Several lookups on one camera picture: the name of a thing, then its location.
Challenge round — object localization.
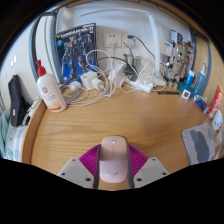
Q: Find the white power strip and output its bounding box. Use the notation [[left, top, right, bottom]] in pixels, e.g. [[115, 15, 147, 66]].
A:
[[128, 79, 156, 94]]

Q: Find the white red-capped pump bottle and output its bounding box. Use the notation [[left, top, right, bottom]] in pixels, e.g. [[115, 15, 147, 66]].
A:
[[34, 59, 68, 113]]

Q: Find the blue snack packet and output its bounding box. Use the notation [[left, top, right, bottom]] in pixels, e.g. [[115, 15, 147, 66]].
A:
[[194, 95, 209, 113]]

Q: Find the teal blanket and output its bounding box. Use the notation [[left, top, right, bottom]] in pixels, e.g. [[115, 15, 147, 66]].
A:
[[0, 109, 10, 158]]

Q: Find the dark plugged-in cable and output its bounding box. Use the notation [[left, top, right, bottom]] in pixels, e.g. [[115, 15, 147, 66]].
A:
[[126, 34, 157, 61]]

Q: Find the white wall socket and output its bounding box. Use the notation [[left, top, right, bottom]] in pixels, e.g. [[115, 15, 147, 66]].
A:
[[121, 32, 138, 48], [102, 31, 118, 48]]

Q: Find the blue white-capped bottle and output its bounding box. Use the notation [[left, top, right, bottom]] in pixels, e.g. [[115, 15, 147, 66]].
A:
[[185, 69, 196, 87]]

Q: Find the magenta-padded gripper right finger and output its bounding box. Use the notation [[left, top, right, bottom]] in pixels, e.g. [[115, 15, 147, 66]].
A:
[[126, 143, 170, 190]]

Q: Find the colourful picture collage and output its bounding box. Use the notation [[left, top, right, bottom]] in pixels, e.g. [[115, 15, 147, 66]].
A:
[[169, 29, 195, 69]]

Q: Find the black pen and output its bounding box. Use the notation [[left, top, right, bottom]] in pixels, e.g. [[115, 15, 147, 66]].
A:
[[156, 90, 182, 96]]

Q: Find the blue robot model kit box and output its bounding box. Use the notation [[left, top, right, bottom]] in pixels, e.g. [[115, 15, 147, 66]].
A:
[[55, 22, 98, 84]]

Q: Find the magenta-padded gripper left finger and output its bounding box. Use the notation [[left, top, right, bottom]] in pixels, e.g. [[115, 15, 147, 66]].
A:
[[57, 143, 102, 190]]

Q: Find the beige robot model figure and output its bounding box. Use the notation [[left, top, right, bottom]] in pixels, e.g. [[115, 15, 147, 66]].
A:
[[161, 43, 188, 89]]

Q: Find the white desk lamp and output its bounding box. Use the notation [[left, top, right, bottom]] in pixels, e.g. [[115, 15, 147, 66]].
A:
[[78, 7, 168, 88]]

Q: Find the pink computer mouse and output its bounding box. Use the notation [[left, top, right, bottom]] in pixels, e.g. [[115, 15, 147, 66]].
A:
[[99, 135, 129, 184]]

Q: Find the black bag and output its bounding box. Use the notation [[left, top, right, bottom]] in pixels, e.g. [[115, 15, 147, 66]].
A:
[[7, 74, 31, 128]]

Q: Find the red yellow-lidded chips can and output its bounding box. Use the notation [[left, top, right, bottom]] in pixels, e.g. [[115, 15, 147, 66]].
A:
[[206, 85, 224, 121]]

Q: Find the teal round tin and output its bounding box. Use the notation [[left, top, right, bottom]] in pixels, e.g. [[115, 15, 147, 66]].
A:
[[177, 82, 194, 96]]

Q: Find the grey cloud-print mouse pad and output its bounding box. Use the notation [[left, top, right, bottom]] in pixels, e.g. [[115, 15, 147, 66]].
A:
[[181, 121, 217, 166]]

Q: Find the small white charger block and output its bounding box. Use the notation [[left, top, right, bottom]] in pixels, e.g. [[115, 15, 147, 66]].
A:
[[92, 77, 106, 92]]

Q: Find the small white cube clock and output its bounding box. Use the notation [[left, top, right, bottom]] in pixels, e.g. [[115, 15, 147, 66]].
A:
[[181, 88, 192, 100]]

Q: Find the bed with patterned sheet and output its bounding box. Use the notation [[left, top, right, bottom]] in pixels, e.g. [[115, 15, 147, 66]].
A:
[[0, 109, 26, 161]]

